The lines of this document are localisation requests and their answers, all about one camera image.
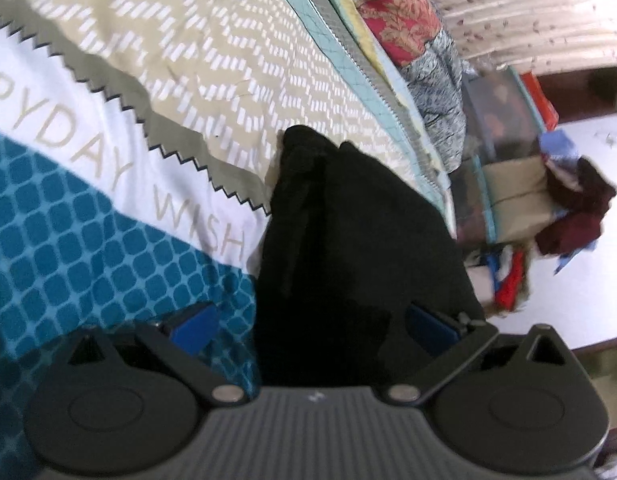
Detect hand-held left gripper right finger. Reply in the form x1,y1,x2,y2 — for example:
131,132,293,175
385,302,573,406

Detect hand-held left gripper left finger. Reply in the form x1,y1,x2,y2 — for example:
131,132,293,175
63,301,250,406

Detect black pants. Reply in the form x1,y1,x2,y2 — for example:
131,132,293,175
251,125,490,392

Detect red and blue cloth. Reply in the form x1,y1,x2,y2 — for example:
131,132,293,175
481,244,531,317

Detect patchwork quilt bedspread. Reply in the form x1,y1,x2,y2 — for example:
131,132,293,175
0,0,460,480

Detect beige cloth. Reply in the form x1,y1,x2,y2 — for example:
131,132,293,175
481,155,555,242

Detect maroon cloth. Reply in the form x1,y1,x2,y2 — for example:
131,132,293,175
535,157,617,257

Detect light blue cloth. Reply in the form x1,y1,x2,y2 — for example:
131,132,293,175
537,130,583,162

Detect clear plastic storage box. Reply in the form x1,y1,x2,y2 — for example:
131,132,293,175
449,67,560,248

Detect red floral blanket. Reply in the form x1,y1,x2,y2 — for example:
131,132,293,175
338,0,473,177

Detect leaf print curtain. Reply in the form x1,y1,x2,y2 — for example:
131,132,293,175
417,0,617,75

